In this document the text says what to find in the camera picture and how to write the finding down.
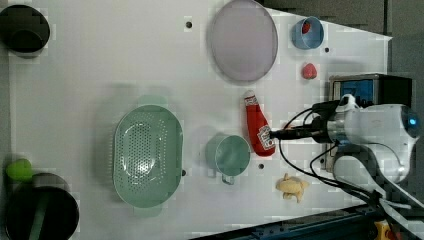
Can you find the black toaster oven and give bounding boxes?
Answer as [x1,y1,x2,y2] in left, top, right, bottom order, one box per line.
[327,74,420,178]

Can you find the strawberry toy on table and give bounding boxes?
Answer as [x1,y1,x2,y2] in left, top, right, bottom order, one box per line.
[302,63,317,79]

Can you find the black cylinder lower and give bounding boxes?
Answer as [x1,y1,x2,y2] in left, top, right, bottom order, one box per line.
[5,173,79,240]

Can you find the black cylinder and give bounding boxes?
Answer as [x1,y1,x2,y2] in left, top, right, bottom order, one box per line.
[0,4,51,53]
[5,173,79,240]

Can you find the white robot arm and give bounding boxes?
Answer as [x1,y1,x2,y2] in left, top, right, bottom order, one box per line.
[269,94,423,218]

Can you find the red ketchup bottle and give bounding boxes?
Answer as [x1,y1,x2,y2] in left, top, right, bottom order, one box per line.
[244,90,275,157]

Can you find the black cylinder upper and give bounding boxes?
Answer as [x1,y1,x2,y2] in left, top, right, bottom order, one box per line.
[0,4,51,53]

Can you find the green toy fruit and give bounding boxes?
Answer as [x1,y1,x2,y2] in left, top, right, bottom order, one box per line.
[6,158,33,182]

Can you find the yellow peeled banana toy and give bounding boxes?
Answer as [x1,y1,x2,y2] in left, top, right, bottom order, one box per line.
[275,173,310,203]

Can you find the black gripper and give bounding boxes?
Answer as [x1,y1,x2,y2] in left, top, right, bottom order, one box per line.
[269,100,339,144]

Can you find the blue bowl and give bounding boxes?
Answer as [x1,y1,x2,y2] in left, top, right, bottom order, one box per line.
[291,17,325,50]

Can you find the green plastic strainer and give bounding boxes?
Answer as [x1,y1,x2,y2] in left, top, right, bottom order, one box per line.
[112,95,183,217]

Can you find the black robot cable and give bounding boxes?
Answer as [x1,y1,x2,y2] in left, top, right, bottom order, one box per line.
[278,107,424,234]

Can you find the strawberry toy in bowl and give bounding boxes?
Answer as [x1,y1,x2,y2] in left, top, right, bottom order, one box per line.
[302,22,311,34]

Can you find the green metal cup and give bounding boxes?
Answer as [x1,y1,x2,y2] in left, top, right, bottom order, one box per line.
[205,134,250,185]

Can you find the grey round plate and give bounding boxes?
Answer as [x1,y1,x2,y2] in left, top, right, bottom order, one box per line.
[209,0,278,81]

